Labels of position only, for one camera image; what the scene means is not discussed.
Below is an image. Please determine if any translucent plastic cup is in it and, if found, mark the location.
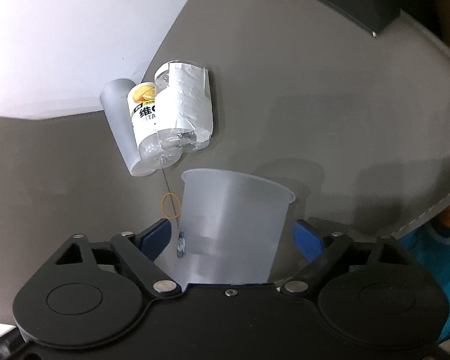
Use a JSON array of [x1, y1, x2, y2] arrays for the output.
[[173, 168, 295, 287]]

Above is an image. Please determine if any yellow rubber band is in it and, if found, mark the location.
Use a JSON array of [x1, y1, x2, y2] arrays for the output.
[[161, 192, 182, 220]]

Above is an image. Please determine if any yellow-label plastic bottle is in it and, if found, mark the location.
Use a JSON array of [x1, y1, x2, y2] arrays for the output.
[[127, 82, 182, 170]]

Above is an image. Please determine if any grey-label plastic bottle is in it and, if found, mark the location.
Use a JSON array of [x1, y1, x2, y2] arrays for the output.
[[154, 59, 214, 153]]

